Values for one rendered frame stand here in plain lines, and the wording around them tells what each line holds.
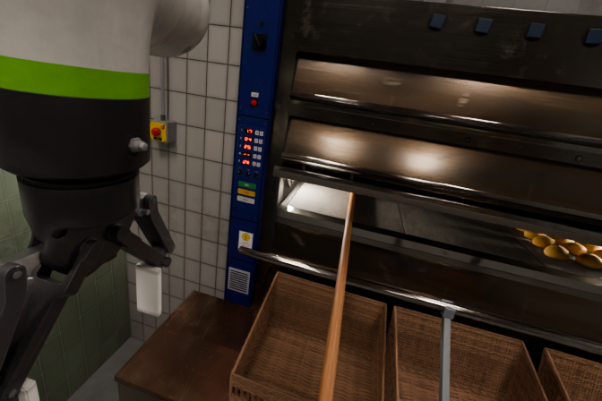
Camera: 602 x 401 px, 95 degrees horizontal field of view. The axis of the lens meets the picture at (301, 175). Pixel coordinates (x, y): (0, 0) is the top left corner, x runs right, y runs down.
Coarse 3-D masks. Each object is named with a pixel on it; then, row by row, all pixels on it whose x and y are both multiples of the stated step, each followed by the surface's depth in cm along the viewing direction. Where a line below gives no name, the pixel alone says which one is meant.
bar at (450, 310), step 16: (256, 256) 98; (272, 256) 98; (320, 272) 94; (336, 272) 94; (368, 288) 91; (384, 288) 90; (432, 304) 87; (448, 304) 87; (448, 320) 86; (480, 320) 85; (496, 320) 84; (512, 320) 84; (448, 336) 84; (544, 336) 81; (560, 336) 81; (448, 352) 82; (592, 352) 79; (448, 368) 80; (448, 384) 78; (448, 400) 77
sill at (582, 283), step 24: (288, 216) 133; (312, 216) 131; (384, 240) 125; (408, 240) 122; (432, 240) 125; (480, 264) 117; (504, 264) 115; (528, 264) 117; (576, 288) 111; (600, 288) 109
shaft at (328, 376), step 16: (352, 192) 161; (352, 208) 140; (336, 288) 82; (336, 304) 75; (336, 320) 70; (336, 336) 66; (336, 352) 62; (336, 368) 59; (320, 384) 55; (320, 400) 52
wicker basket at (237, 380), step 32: (288, 288) 138; (320, 288) 135; (256, 320) 118; (288, 320) 139; (320, 320) 136; (352, 320) 132; (384, 320) 122; (256, 352) 125; (288, 352) 128; (320, 352) 130; (352, 352) 132; (384, 352) 111; (256, 384) 98; (288, 384) 114; (352, 384) 118
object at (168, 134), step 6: (150, 120) 129; (156, 120) 129; (168, 120) 133; (150, 126) 130; (156, 126) 129; (168, 126) 129; (174, 126) 132; (150, 132) 130; (162, 132) 129; (168, 132) 130; (174, 132) 133; (150, 138) 131; (156, 138) 130; (162, 138) 130; (168, 138) 130; (174, 138) 134
